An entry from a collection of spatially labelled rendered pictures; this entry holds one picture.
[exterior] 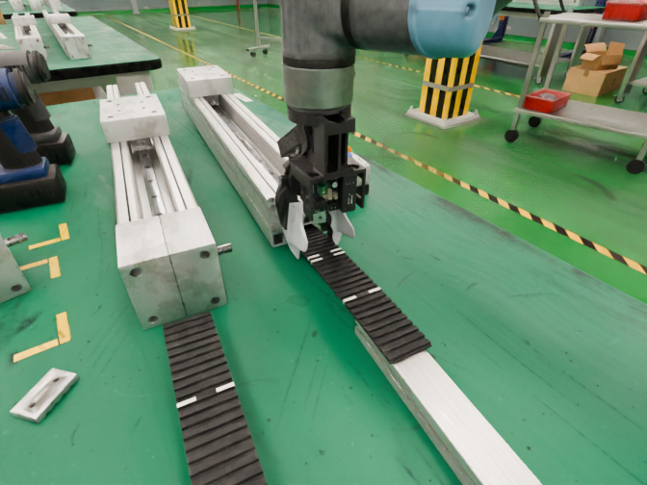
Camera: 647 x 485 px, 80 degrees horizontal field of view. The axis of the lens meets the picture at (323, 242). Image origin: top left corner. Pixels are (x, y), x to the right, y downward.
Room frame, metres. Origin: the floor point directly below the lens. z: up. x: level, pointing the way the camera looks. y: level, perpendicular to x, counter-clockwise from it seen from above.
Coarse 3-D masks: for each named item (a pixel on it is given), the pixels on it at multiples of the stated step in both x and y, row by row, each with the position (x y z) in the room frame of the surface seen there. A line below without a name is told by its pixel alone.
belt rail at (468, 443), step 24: (360, 336) 0.29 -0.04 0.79; (384, 360) 0.25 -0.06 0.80; (408, 360) 0.24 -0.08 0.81; (432, 360) 0.24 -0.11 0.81; (408, 384) 0.21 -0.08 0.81; (432, 384) 0.21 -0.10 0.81; (408, 408) 0.21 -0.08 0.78; (432, 408) 0.19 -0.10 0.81; (456, 408) 0.19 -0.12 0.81; (432, 432) 0.18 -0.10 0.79; (456, 432) 0.17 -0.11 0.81; (480, 432) 0.17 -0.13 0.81; (456, 456) 0.15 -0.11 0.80; (480, 456) 0.15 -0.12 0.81; (504, 456) 0.15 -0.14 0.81; (480, 480) 0.13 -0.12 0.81; (504, 480) 0.13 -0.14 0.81; (528, 480) 0.13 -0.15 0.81
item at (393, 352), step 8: (408, 336) 0.27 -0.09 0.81; (416, 336) 0.26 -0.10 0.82; (424, 336) 0.27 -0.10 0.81; (392, 344) 0.25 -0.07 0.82; (400, 344) 0.25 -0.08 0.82; (408, 344) 0.26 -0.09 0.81; (416, 344) 0.25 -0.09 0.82; (424, 344) 0.25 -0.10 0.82; (384, 352) 0.24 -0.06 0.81; (392, 352) 0.25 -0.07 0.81; (400, 352) 0.24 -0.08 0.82; (408, 352) 0.24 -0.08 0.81; (416, 352) 0.25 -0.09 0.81; (392, 360) 0.24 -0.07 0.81
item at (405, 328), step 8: (408, 320) 0.29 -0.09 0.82; (384, 328) 0.28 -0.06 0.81; (392, 328) 0.27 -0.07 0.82; (400, 328) 0.28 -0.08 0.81; (408, 328) 0.27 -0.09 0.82; (416, 328) 0.27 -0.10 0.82; (376, 336) 0.26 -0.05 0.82; (384, 336) 0.27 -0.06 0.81; (392, 336) 0.26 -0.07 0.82; (400, 336) 0.26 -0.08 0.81; (376, 344) 0.25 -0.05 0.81; (384, 344) 0.26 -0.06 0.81
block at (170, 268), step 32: (128, 224) 0.38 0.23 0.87; (160, 224) 0.38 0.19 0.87; (192, 224) 0.38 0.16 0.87; (128, 256) 0.32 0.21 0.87; (160, 256) 0.32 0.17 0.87; (192, 256) 0.33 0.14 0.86; (128, 288) 0.30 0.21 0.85; (160, 288) 0.32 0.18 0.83; (192, 288) 0.33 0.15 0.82; (160, 320) 0.31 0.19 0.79
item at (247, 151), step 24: (216, 120) 0.80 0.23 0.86; (240, 120) 0.86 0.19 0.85; (216, 144) 0.77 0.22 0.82; (240, 144) 0.67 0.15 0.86; (264, 144) 0.71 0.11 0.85; (240, 168) 0.59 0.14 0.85; (264, 168) 0.62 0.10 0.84; (240, 192) 0.62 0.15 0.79; (264, 192) 0.48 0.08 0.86; (264, 216) 0.49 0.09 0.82
